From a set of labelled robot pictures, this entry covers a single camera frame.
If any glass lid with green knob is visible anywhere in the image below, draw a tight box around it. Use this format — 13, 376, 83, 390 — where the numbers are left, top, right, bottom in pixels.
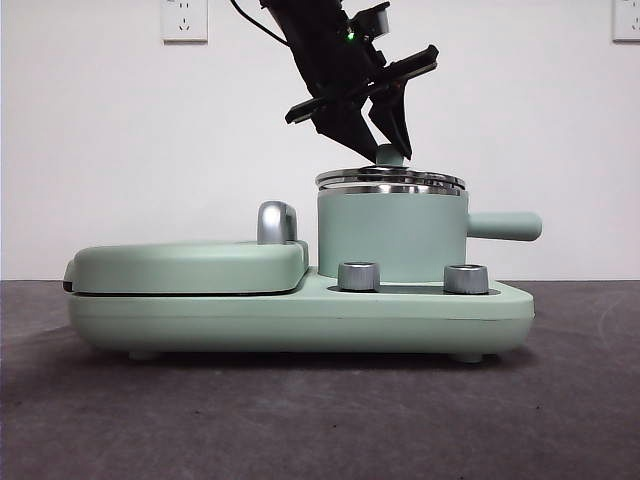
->
314, 143, 466, 194

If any silver control dial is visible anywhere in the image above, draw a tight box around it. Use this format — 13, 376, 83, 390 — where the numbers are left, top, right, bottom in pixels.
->
443, 262, 491, 295
337, 260, 383, 292

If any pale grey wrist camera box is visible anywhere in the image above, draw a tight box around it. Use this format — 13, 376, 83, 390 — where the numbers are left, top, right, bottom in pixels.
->
349, 1, 393, 41

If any chrome griddle lid handle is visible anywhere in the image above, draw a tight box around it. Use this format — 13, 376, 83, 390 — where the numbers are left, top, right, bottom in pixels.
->
256, 200, 301, 247

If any mint green pot with handle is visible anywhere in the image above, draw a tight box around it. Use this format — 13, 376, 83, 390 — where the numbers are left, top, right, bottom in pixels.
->
317, 187, 544, 282

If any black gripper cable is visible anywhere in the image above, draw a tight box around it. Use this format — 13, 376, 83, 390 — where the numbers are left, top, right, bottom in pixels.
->
230, 0, 297, 50

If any mint green hinged griddle lid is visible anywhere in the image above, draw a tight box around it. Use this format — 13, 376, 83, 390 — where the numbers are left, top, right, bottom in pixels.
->
62, 238, 312, 299

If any white wall socket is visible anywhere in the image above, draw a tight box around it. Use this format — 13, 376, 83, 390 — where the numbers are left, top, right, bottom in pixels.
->
160, 0, 209, 43
612, 0, 640, 43

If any mint green breakfast machine base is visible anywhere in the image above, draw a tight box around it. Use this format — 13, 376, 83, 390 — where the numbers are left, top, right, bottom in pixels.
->
64, 264, 537, 363

